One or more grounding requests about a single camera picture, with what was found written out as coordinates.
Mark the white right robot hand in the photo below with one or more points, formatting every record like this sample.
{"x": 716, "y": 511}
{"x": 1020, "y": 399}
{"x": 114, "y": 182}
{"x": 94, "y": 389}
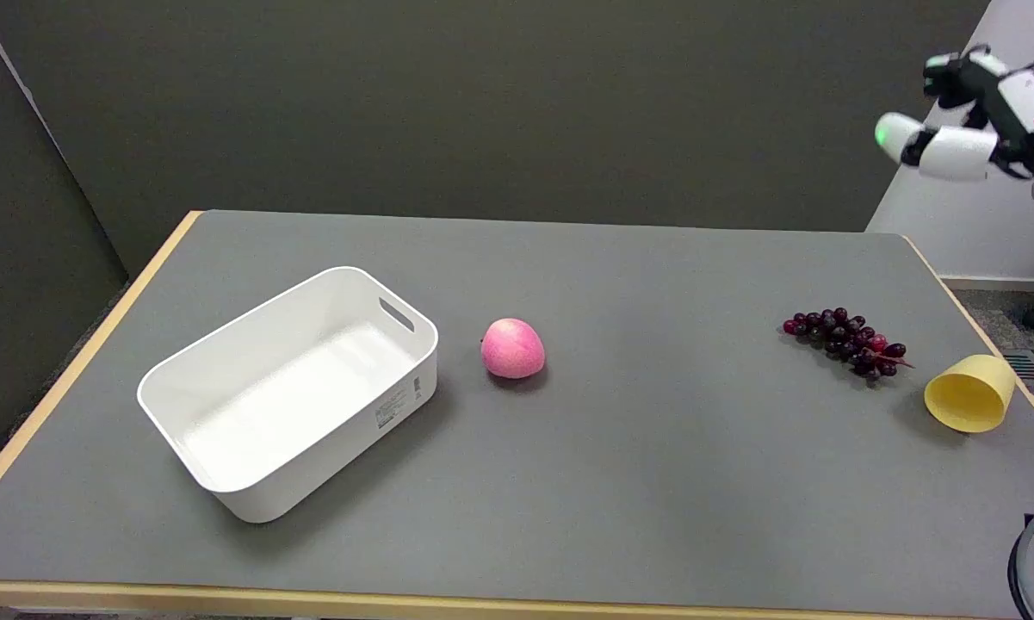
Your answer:
{"x": 964, "y": 151}

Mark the dark red grape bunch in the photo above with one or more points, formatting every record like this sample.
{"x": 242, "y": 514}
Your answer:
{"x": 848, "y": 341}

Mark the floor vent grille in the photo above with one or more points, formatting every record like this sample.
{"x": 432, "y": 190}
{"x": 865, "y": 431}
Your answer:
{"x": 1030, "y": 365}

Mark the yellow plastic cup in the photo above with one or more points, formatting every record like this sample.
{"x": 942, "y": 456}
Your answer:
{"x": 971, "y": 393}

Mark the pink apple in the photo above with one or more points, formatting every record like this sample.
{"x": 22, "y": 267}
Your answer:
{"x": 512, "y": 348}

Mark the white plastic storage bin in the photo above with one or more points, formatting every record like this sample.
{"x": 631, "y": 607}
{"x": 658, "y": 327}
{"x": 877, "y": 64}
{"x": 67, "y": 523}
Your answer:
{"x": 297, "y": 387}

